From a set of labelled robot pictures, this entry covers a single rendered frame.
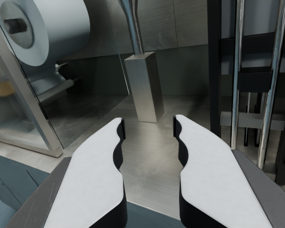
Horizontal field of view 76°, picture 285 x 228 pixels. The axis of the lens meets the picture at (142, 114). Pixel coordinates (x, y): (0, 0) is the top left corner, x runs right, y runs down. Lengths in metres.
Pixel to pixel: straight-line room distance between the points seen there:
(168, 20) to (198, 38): 0.15
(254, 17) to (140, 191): 0.45
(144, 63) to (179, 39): 0.27
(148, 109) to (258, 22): 0.48
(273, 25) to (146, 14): 0.62
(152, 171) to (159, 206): 0.11
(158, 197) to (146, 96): 0.38
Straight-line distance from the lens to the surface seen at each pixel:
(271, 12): 0.41
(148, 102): 0.73
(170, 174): 0.54
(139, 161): 0.60
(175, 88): 0.96
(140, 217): 0.62
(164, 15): 0.90
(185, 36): 0.88
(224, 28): 0.41
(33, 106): 0.69
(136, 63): 0.68
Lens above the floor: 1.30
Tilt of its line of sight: 28 degrees down
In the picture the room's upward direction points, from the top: 13 degrees counter-clockwise
